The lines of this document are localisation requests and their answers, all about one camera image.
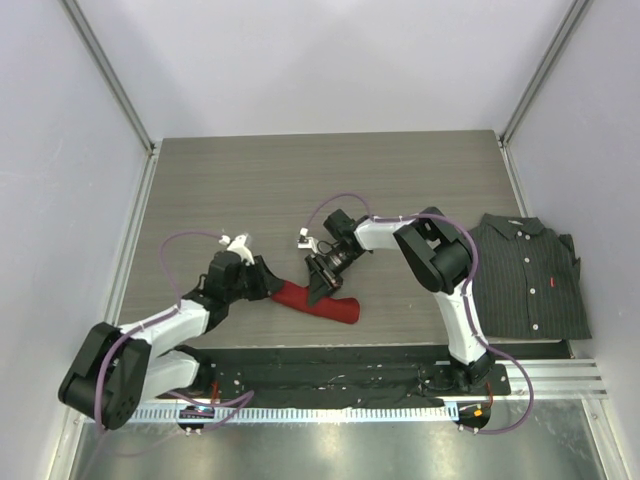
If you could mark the dark striped button shirt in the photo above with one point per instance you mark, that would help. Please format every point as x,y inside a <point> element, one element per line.
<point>527,286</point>

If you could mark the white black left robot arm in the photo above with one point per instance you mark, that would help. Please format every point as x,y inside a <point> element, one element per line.
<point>118,368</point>

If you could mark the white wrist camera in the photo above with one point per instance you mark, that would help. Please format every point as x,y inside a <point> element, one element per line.
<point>306,241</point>
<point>240,245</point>

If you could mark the white slotted cable duct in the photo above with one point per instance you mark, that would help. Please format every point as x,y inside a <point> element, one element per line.
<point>183,413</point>

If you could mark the left aluminium frame post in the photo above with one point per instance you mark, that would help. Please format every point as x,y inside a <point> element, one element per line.
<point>104,66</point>

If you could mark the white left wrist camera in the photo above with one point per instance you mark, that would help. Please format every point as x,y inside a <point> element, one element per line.
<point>240,245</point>

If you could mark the red cloth napkin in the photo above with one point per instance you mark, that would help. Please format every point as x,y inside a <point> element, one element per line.
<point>293,296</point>

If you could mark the aluminium frame post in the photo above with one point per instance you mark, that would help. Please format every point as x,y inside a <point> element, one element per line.
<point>104,66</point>
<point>567,28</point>

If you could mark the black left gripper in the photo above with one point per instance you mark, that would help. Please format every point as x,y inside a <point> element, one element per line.
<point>266,282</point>

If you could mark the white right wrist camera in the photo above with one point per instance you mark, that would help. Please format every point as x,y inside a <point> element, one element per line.
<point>306,241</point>

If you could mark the aluminium front rail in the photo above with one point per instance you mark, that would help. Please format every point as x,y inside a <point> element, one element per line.
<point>545,379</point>

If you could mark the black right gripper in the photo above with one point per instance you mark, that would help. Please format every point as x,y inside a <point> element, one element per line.
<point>322,279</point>

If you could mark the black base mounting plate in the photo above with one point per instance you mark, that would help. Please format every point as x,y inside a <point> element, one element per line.
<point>339,377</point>

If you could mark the right aluminium frame post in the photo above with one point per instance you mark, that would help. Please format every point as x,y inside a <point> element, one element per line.
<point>567,28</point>

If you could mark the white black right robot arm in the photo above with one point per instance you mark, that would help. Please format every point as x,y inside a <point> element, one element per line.
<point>444,261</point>

